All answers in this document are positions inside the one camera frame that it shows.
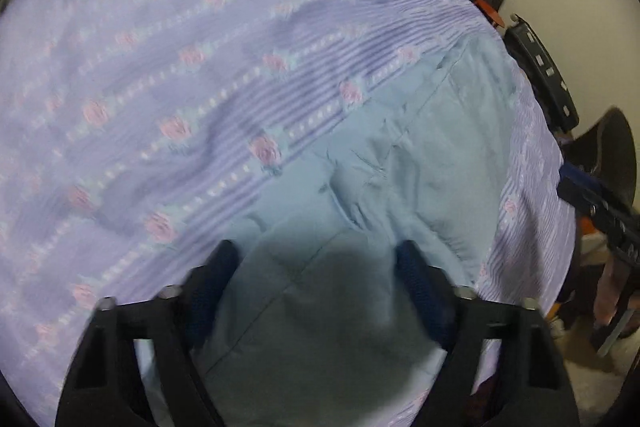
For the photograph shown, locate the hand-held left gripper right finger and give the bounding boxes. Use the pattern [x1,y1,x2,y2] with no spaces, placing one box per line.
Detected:
[395,239,582,427]

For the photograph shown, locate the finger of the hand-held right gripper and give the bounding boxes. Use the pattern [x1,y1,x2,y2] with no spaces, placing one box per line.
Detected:
[556,163,640,269]

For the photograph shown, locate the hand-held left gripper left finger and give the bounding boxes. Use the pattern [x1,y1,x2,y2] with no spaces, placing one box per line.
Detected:
[54,239,243,427]

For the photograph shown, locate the light blue pants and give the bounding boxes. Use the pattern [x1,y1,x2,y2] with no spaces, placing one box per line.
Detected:
[134,32,521,427]

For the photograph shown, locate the pink hanging cloth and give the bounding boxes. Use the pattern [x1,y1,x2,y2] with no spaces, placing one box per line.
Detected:
[594,257,623,325]

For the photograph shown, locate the purple floral bed sheet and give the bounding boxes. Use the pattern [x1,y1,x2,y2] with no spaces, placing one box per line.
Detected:
[0,0,578,427]

